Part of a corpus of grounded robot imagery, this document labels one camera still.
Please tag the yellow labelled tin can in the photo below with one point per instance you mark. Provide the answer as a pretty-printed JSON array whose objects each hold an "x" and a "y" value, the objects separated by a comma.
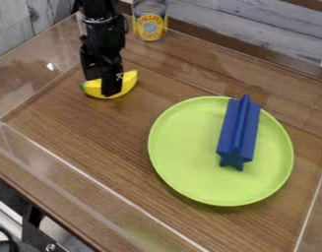
[{"x": 150, "y": 19}]

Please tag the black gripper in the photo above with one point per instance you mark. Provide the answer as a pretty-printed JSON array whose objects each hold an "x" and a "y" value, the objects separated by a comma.
[{"x": 100, "y": 48}]

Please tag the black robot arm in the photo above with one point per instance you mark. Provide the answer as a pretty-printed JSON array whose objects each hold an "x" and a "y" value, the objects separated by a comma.
[{"x": 99, "y": 8}]

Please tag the blue foam block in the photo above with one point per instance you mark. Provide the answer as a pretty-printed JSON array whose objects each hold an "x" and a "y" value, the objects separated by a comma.
[{"x": 237, "y": 138}]

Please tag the black metal bracket with bolt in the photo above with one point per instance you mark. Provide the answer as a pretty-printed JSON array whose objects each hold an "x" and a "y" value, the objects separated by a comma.
[{"x": 38, "y": 239}]

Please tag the yellow toy banana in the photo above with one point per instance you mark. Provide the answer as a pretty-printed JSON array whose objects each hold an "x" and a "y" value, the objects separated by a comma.
[{"x": 91, "y": 88}]

